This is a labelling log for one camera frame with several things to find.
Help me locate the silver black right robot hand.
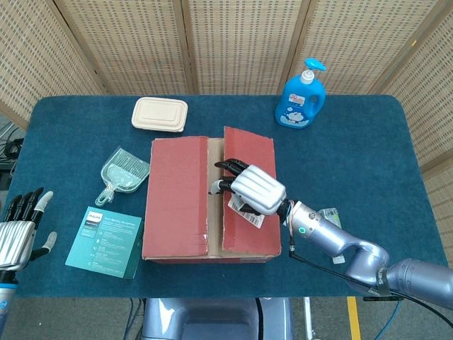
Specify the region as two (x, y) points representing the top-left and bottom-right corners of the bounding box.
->
(211, 158), (287, 216)

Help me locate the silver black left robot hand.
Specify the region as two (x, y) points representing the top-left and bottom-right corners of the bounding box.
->
(0, 187), (58, 273)

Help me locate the red cardboard box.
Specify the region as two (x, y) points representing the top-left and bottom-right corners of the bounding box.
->
(141, 125), (283, 266)

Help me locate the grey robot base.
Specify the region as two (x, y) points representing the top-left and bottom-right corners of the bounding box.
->
(141, 297), (294, 340)

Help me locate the clear bottle with green label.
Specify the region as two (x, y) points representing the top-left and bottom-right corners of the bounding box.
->
(316, 207), (347, 265)

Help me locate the teal product box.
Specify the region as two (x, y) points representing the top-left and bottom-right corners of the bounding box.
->
(64, 206), (142, 280)

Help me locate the blue pump detergent bottle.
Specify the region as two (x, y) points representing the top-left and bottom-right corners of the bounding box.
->
(275, 57), (327, 130)

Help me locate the beige lidded food container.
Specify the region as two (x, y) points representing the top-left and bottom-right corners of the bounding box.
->
(130, 97), (189, 133)

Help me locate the clear plastic dustpan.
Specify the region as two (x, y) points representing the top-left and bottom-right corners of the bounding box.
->
(94, 147), (150, 208)

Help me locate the white table leg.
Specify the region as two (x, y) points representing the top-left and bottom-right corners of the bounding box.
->
(303, 297), (312, 340)

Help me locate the woven folding screen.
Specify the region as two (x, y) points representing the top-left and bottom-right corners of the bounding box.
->
(0, 0), (453, 227)

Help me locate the black cable bundle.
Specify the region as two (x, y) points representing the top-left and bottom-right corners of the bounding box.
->
(0, 122), (25, 160)

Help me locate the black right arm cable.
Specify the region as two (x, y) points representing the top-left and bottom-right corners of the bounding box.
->
(289, 240), (453, 322)

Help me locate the blue floor cable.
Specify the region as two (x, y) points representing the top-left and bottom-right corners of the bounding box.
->
(375, 300), (401, 340)
(126, 297), (143, 340)

